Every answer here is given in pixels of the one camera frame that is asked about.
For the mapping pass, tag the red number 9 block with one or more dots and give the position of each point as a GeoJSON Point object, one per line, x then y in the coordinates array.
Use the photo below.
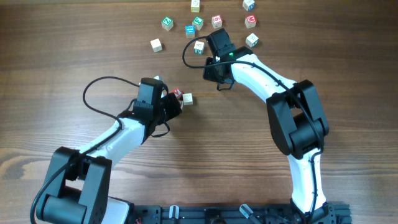
{"type": "Point", "coordinates": [216, 21]}

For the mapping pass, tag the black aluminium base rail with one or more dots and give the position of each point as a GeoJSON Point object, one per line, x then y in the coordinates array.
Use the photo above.
{"type": "Point", "coordinates": [277, 213]}

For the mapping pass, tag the red letter A block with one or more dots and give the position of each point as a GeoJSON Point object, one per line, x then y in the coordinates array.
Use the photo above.
{"type": "Point", "coordinates": [178, 93]}

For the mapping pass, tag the plain Z wooden block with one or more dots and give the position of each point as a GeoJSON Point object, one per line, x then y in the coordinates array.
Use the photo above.
{"type": "Point", "coordinates": [187, 99]}

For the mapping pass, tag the green J side block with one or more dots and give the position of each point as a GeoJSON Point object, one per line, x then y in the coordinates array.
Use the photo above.
{"type": "Point", "coordinates": [199, 47]}

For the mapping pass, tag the blue side wooden block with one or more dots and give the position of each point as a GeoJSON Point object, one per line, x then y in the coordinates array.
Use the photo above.
{"type": "Point", "coordinates": [248, 5]}

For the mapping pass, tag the green letter R block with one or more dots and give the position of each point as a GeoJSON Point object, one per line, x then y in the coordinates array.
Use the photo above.
{"type": "Point", "coordinates": [198, 23]}

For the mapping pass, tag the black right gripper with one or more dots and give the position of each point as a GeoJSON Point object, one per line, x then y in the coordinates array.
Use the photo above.
{"type": "Point", "coordinates": [214, 73]}

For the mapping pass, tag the red letter Y block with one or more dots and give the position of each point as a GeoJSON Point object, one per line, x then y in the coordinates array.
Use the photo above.
{"type": "Point", "coordinates": [181, 104]}

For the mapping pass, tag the red letter M block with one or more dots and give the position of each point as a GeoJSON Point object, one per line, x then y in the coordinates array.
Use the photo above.
{"type": "Point", "coordinates": [250, 21]}

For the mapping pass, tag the plain pale wooden block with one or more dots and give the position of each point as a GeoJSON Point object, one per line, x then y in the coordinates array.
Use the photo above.
{"type": "Point", "coordinates": [156, 45]}

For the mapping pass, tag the blue letter H block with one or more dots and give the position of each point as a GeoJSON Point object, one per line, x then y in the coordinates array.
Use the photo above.
{"type": "Point", "coordinates": [190, 31]}

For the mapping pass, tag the bird picture wooden block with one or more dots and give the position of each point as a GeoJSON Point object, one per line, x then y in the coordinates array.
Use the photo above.
{"type": "Point", "coordinates": [252, 40]}

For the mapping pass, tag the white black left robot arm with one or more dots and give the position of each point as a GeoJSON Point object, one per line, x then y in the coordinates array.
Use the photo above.
{"type": "Point", "coordinates": [76, 184]}

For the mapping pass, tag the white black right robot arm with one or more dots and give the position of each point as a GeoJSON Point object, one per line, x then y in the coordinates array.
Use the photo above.
{"type": "Point", "coordinates": [296, 118]}

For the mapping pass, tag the green letter Z block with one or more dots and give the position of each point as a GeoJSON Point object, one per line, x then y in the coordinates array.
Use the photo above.
{"type": "Point", "coordinates": [167, 23]}

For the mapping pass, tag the yellow wooden block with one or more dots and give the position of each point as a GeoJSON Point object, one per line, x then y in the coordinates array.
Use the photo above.
{"type": "Point", "coordinates": [195, 6]}

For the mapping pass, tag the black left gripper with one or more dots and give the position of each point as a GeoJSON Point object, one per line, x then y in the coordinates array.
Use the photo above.
{"type": "Point", "coordinates": [171, 104]}

